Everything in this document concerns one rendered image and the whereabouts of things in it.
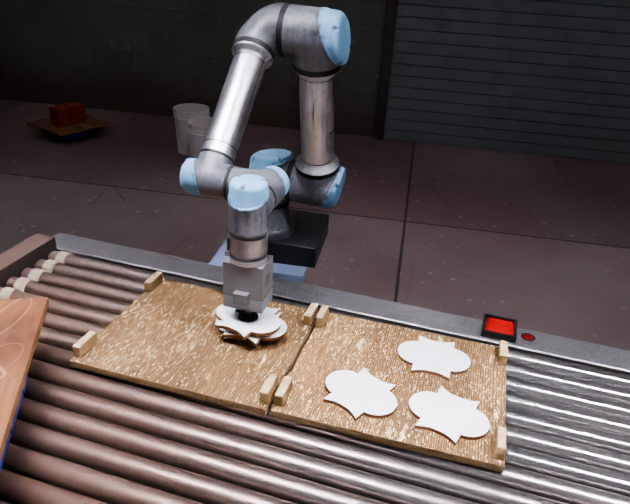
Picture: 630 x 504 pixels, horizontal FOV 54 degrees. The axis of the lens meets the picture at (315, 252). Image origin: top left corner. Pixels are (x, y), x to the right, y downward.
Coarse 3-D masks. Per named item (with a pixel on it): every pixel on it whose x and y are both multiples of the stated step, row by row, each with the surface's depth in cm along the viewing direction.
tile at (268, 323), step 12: (216, 312) 130; (228, 312) 131; (264, 312) 131; (276, 312) 132; (216, 324) 127; (228, 324) 127; (240, 324) 127; (252, 324) 127; (264, 324) 127; (276, 324) 128
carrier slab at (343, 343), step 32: (352, 320) 138; (320, 352) 127; (352, 352) 128; (384, 352) 128; (480, 352) 130; (320, 384) 118; (416, 384) 120; (448, 384) 120; (480, 384) 121; (288, 416) 111; (320, 416) 110; (416, 448) 106; (448, 448) 105; (480, 448) 105
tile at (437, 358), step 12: (420, 336) 133; (408, 348) 129; (420, 348) 129; (432, 348) 129; (444, 348) 129; (408, 360) 125; (420, 360) 125; (432, 360) 125; (444, 360) 126; (456, 360) 126; (468, 360) 126; (420, 372) 123; (432, 372) 122; (444, 372) 122; (456, 372) 123
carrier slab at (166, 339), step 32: (160, 288) 146; (192, 288) 147; (128, 320) 134; (160, 320) 134; (192, 320) 135; (288, 320) 137; (96, 352) 123; (128, 352) 124; (160, 352) 124; (192, 352) 125; (224, 352) 125; (256, 352) 126; (288, 352) 127; (160, 384) 116; (192, 384) 116; (224, 384) 117; (256, 384) 117
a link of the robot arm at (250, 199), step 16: (240, 176) 117; (256, 176) 118; (240, 192) 113; (256, 192) 114; (272, 192) 121; (240, 208) 115; (256, 208) 115; (272, 208) 121; (240, 224) 116; (256, 224) 116
